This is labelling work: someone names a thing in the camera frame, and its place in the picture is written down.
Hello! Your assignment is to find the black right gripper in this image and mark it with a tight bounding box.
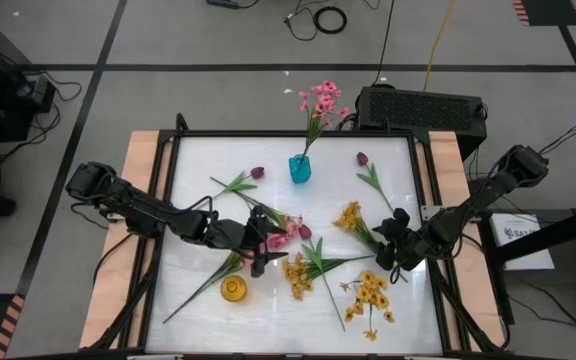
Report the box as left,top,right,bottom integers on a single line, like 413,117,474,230
372,207,437,272

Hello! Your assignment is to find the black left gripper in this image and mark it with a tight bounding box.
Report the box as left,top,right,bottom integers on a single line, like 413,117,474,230
210,205,289,279

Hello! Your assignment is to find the purple artificial tulip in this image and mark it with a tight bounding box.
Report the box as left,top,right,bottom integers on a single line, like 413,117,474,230
298,223,348,333
355,151,395,214
190,166,266,210

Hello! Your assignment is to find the yellow artificial flower spray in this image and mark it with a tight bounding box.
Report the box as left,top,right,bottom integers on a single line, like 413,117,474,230
332,200,384,254
338,269,397,343
281,251,374,301

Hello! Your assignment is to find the amber textured glass vase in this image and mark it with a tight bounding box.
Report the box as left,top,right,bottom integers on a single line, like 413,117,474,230
219,274,249,303

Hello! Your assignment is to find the blue glass vase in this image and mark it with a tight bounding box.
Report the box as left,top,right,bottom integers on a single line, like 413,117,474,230
288,153,313,185

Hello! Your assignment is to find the black computer case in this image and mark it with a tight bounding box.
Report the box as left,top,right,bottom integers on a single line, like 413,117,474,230
355,84,489,161

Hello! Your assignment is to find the white paper sign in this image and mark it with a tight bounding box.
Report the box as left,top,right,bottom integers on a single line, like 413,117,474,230
489,212,556,272

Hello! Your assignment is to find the black stand beam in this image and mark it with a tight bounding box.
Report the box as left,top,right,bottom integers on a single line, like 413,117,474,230
477,199,576,321

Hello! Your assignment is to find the black metal table frame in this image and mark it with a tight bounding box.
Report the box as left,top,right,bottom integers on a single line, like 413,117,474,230
87,112,512,360

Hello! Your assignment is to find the black hanging cable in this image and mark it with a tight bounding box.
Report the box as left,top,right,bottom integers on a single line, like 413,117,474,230
371,0,396,86

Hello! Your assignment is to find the yellow hanging cable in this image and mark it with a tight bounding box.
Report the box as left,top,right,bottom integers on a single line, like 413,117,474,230
422,0,457,93

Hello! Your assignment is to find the loose black floor cable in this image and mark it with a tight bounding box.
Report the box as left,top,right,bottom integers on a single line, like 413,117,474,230
283,0,319,42

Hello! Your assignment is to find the coiled black floor cable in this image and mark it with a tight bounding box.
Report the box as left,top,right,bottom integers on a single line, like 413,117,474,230
313,5,348,35

